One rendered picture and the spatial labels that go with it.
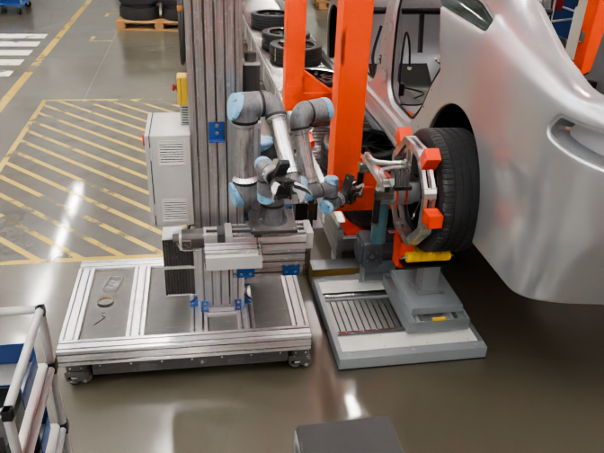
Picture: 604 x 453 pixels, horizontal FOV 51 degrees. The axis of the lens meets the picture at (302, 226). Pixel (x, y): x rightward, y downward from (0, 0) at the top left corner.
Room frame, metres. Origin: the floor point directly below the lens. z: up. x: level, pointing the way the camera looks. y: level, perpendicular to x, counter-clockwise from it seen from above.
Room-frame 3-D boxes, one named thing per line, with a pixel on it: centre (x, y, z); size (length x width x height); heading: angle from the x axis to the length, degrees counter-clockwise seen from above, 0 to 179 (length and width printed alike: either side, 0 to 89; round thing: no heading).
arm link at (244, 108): (2.68, 0.27, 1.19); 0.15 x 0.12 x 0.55; 114
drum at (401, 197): (3.05, -0.50, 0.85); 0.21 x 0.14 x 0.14; 101
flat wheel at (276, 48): (8.06, 0.17, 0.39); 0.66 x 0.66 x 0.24
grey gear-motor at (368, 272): (3.37, -0.55, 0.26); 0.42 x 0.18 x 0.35; 101
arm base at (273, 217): (2.73, 0.15, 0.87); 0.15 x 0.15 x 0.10
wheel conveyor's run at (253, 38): (10.40, 0.65, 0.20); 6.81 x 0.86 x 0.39; 11
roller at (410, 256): (2.96, -0.69, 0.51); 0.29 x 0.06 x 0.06; 101
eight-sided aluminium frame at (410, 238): (3.06, -0.57, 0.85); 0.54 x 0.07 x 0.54; 11
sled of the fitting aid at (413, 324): (3.09, -0.74, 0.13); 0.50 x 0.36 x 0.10; 11
